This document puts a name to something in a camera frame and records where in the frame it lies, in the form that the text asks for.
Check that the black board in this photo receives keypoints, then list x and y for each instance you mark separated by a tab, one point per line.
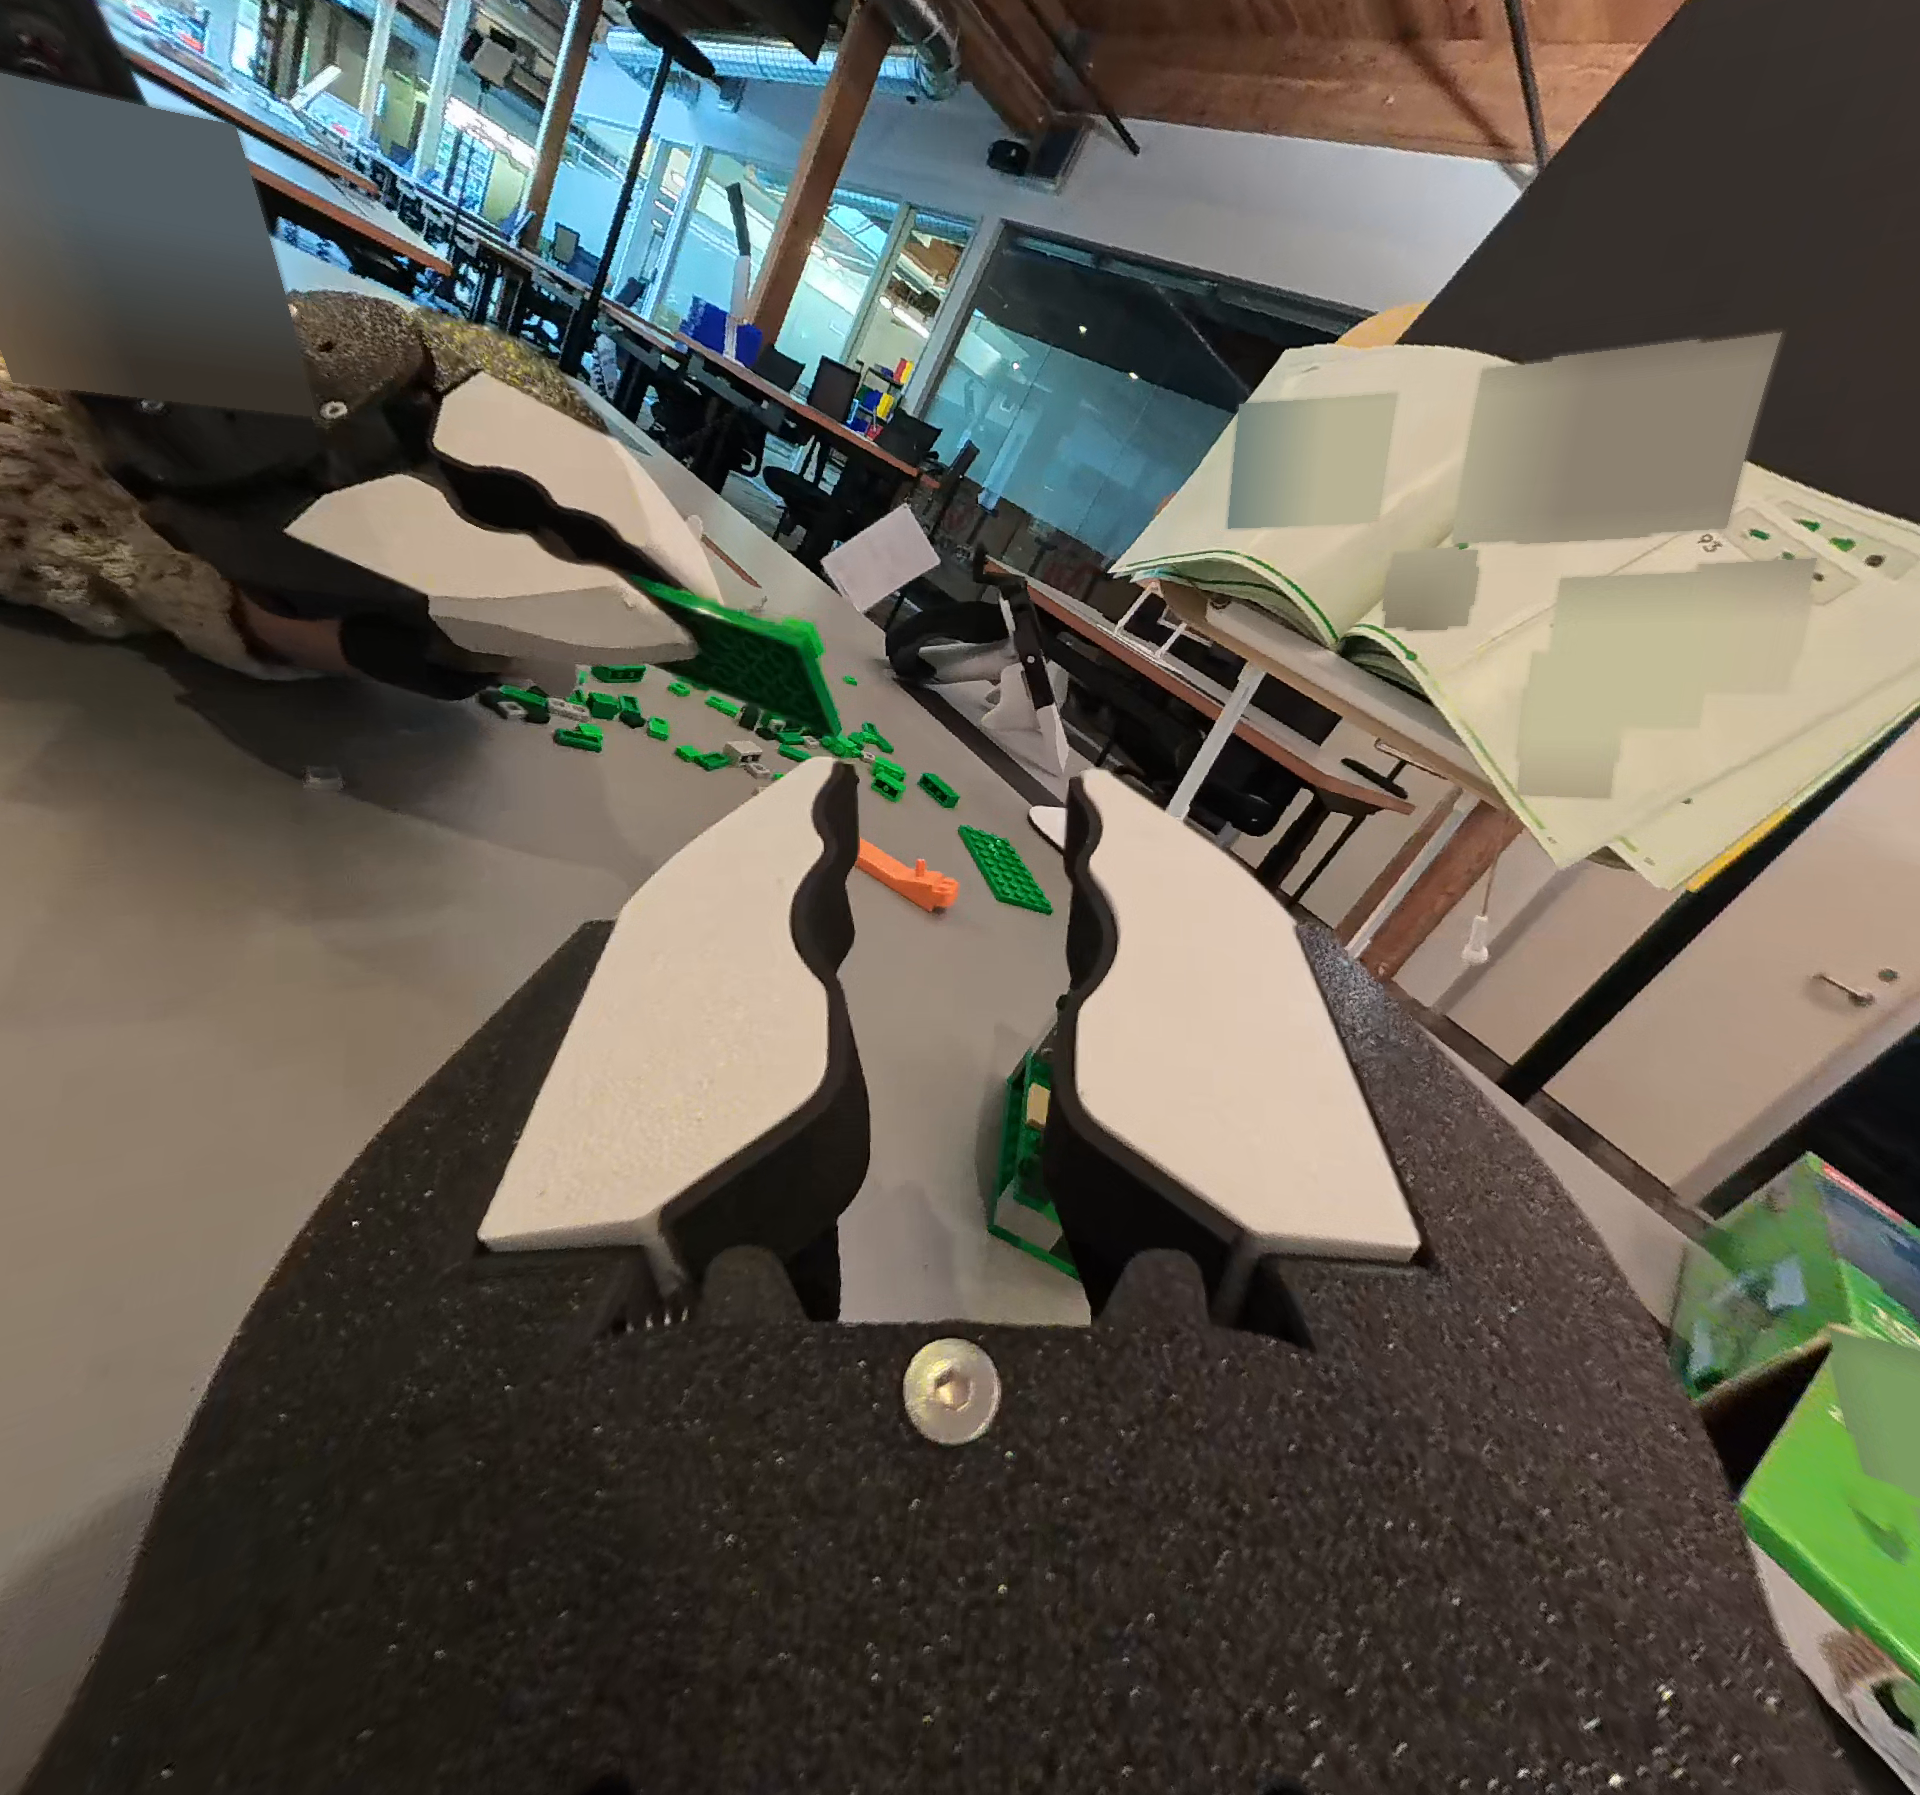
1729	145

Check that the person's left forearm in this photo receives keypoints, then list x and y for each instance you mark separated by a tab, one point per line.
76	550

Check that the black pole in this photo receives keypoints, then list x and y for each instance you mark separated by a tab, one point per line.
632	205

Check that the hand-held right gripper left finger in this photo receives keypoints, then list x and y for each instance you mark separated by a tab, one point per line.
688	1028

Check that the person's left hand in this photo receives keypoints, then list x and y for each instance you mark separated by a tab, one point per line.
292	639

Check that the lego instruction booklet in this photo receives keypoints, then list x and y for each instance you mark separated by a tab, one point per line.
1291	567

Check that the white paper sheet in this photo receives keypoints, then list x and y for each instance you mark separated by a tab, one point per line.
882	557

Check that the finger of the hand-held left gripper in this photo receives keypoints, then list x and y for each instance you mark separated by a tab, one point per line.
452	575
554	453

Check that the black and white device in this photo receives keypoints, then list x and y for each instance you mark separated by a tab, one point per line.
1035	724

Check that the wooden column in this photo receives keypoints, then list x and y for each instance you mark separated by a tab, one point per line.
820	177

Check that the group of black office chairs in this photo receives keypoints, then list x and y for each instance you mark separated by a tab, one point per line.
835	390

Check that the green lego block model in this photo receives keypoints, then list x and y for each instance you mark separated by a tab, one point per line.
1027	1167

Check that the green lego box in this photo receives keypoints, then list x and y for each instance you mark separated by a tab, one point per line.
1832	1495

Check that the row of office desks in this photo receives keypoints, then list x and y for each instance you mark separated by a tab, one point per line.
359	212

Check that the green lego base plate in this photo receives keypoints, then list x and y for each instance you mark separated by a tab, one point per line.
749	662
1005	869

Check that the tan wooden chair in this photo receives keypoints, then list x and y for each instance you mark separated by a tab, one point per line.
1388	323

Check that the orange brick separator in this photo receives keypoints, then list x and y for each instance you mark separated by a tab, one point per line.
899	870

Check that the pile of lego pieces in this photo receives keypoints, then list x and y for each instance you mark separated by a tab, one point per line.
688	758

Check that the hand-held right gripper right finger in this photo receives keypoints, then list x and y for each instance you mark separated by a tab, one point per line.
1230	1058

